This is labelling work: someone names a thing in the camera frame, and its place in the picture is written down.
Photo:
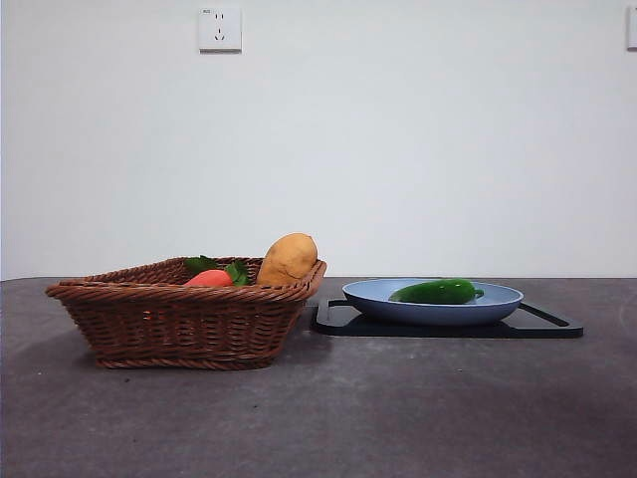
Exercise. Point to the tan potato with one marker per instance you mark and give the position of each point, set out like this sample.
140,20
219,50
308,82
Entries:
288,259

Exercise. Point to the white wall socket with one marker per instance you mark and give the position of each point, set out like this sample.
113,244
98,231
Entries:
220,29

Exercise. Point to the black flat tray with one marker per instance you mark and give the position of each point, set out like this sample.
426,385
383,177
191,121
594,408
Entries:
537,329

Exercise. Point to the orange carrot with green leaves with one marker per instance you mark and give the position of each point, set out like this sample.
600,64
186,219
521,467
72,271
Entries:
211,278

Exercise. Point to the blue round plate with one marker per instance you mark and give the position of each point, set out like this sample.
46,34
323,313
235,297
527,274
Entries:
433,313

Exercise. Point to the white wall plate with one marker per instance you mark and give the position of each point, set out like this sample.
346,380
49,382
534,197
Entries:
632,29

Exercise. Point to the brown wicker basket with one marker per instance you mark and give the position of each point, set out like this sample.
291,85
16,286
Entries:
189,323

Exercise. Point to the green pepper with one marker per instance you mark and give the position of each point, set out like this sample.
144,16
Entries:
438,291

